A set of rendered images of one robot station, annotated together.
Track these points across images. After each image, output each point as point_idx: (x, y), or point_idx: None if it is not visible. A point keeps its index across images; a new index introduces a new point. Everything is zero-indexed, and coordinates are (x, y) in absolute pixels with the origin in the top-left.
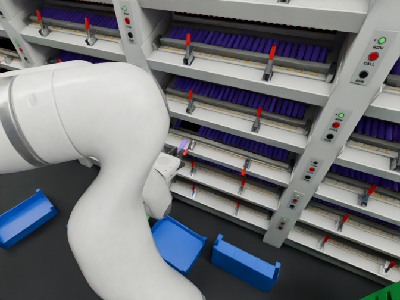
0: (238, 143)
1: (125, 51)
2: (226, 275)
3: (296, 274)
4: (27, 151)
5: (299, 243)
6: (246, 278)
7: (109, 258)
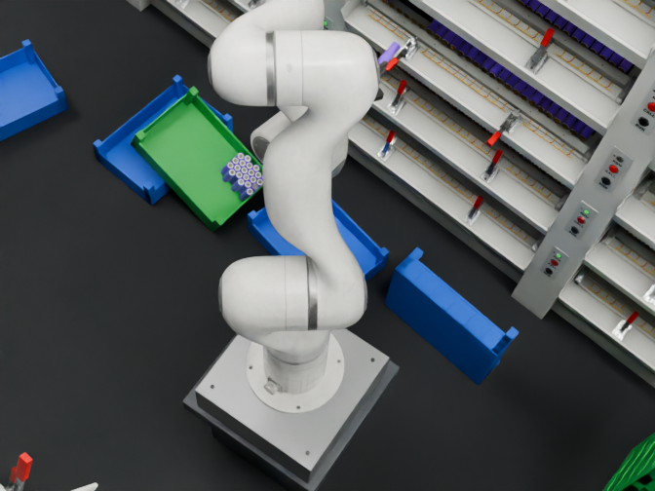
0: (509, 73)
1: None
2: (408, 333)
3: (554, 373)
4: (273, 98)
5: (580, 314)
6: (446, 346)
7: (299, 191)
